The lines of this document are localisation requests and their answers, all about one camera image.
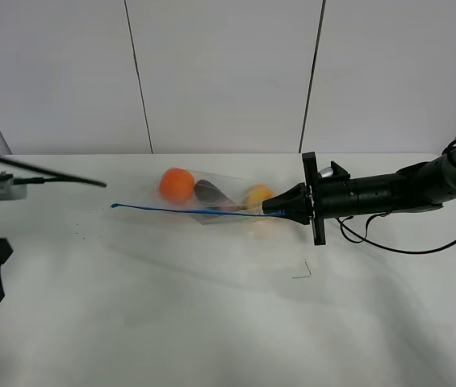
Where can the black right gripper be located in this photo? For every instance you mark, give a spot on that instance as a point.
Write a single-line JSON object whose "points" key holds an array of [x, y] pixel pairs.
{"points": [[331, 197]]}

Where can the clear plastic zip bag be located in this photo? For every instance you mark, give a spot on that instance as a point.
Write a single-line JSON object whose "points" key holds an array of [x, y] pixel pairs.
{"points": [[141, 206]]}

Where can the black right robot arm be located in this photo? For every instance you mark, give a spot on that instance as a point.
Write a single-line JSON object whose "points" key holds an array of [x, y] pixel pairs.
{"points": [[420, 187]]}

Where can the yellow lemon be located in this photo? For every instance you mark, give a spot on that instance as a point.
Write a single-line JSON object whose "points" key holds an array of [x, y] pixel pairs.
{"points": [[255, 196]]}

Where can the purple eggplant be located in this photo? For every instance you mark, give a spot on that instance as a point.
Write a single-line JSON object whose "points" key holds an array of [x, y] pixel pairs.
{"points": [[213, 198]]}

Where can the orange fruit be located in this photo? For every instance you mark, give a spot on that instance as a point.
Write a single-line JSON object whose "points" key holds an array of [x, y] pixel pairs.
{"points": [[176, 185]]}

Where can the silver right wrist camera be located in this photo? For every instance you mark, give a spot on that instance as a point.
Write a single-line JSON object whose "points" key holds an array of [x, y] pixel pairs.
{"points": [[326, 172]]}

